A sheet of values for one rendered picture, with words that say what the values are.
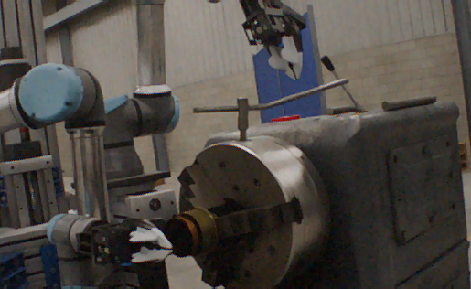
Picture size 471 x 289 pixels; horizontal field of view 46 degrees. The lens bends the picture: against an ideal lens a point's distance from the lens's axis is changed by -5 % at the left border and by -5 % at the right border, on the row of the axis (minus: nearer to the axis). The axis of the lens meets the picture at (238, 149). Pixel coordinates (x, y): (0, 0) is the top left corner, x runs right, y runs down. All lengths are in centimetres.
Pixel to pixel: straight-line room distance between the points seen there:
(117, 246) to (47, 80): 36
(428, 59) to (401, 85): 82
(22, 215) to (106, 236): 63
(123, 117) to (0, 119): 50
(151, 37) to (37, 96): 60
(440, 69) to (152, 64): 1033
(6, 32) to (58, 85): 63
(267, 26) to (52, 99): 46
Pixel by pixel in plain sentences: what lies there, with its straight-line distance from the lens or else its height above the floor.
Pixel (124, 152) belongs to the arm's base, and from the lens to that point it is 165.
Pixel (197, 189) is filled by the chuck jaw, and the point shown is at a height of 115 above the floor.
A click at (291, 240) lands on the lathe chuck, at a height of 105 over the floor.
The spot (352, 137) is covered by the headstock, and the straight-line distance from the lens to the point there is 116.
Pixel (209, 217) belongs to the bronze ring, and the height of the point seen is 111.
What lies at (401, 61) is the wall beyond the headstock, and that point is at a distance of 1219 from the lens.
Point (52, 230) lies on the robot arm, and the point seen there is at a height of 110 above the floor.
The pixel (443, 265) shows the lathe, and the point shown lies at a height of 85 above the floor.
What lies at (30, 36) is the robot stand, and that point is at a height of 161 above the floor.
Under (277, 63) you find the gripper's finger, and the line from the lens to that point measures 125.
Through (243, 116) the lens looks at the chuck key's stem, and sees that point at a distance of 116.
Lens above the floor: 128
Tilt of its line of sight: 3 degrees down
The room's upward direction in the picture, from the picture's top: 8 degrees counter-clockwise
